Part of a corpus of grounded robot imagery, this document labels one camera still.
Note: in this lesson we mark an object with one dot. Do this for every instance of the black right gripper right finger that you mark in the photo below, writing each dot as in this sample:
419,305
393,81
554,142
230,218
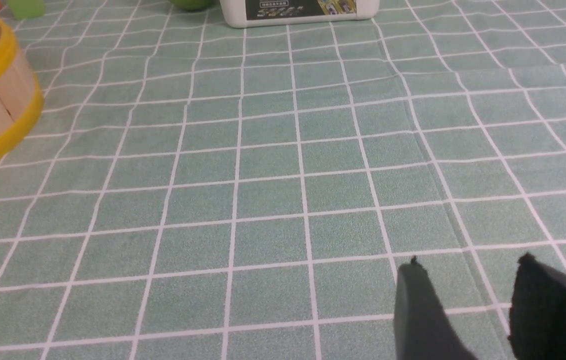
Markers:
537,316

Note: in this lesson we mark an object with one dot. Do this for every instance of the green checked tablecloth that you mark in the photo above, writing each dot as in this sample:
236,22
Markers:
194,191

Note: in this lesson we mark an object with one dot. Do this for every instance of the white plastic labelled container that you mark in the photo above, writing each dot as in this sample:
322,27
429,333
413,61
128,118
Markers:
270,13

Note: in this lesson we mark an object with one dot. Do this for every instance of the light green block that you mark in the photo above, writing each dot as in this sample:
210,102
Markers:
26,9

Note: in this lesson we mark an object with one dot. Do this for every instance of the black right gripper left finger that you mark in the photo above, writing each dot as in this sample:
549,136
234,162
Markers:
422,330

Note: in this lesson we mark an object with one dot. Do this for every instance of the green round fruit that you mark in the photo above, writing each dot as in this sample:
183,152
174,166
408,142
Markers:
192,5

